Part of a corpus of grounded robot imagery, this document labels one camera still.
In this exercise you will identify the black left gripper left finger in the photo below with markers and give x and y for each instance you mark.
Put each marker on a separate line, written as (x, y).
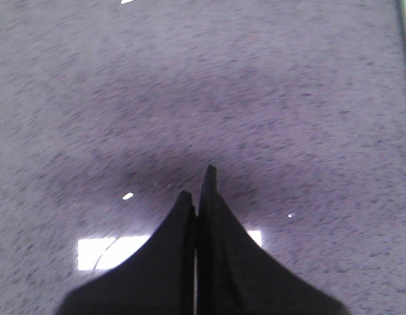
(157, 279)

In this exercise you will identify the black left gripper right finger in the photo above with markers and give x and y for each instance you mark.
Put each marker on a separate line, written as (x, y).
(236, 276)

